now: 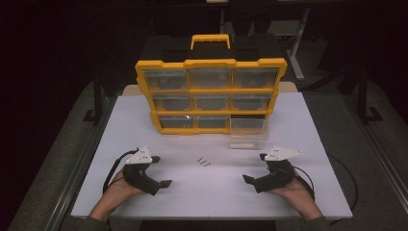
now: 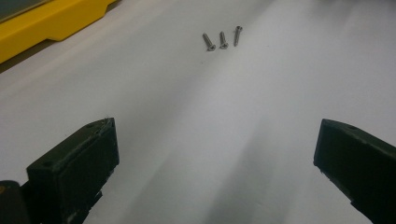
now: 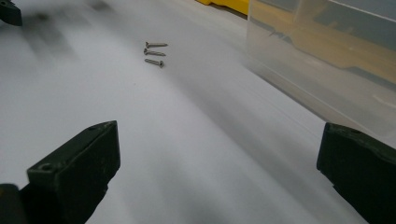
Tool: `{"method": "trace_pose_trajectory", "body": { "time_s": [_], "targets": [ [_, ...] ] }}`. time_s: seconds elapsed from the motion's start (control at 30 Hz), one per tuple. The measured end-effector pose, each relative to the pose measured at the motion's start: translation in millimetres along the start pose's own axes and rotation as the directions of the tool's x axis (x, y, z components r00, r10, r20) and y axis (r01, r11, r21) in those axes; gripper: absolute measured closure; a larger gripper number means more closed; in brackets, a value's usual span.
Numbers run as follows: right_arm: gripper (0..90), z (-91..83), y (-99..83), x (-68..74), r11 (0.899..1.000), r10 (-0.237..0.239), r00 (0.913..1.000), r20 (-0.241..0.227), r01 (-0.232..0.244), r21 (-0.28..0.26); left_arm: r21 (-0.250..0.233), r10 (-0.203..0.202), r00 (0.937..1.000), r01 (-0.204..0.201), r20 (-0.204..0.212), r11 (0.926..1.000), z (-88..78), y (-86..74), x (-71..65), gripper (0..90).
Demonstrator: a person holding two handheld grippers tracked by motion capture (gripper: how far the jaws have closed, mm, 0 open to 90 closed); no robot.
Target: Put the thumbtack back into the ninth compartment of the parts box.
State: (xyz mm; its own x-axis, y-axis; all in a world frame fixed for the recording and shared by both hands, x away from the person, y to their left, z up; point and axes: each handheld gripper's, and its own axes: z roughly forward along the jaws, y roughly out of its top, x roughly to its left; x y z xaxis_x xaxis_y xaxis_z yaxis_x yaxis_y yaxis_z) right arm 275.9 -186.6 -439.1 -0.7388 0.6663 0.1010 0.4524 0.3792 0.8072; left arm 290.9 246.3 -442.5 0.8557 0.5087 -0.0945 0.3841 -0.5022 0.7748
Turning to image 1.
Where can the aluminium rail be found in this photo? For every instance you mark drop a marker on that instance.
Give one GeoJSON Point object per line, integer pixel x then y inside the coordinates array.
{"type": "Point", "coordinates": [381, 154]}
{"type": "Point", "coordinates": [77, 173]}

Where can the yellow black organizer cabinet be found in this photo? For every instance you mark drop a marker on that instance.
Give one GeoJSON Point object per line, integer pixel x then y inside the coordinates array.
{"type": "Point", "coordinates": [210, 64]}

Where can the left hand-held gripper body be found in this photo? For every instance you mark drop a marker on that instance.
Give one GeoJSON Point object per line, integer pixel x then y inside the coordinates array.
{"type": "Point", "coordinates": [138, 173]}

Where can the black metal stand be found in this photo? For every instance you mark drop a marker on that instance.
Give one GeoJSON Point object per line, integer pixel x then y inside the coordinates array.
{"type": "Point", "coordinates": [96, 99]}
{"type": "Point", "coordinates": [363, 99]}

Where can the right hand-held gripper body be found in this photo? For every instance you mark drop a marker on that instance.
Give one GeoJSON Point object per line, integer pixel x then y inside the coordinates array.
{"type": "Point", "coordinates": [277, 176]}

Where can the transparent plastic drawer bin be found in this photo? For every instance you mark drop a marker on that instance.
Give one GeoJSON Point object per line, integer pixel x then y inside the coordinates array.
{"type": "Point", "coordinates": [248, 134]}

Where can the grey box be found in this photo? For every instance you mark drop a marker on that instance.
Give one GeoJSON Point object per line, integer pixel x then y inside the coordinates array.
{"type": "Point", "coordinates": [284, 28]}

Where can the person's right hand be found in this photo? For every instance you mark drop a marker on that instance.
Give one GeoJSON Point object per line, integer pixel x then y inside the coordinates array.
{"type": "Point", "coordinates": [296, 192]}

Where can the person's left hand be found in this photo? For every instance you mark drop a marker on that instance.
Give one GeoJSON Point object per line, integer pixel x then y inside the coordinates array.
{"type": "Point", "coordinates": [117, 191]}

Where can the set of transparent plastic drawers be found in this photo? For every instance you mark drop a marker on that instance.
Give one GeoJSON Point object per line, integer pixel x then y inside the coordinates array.
{"type": "Point", "coordinates": [210, 78]}

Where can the white metal stand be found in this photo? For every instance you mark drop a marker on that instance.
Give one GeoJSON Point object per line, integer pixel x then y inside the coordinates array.
{"type": "Point", "coordinates": [296, 54]}

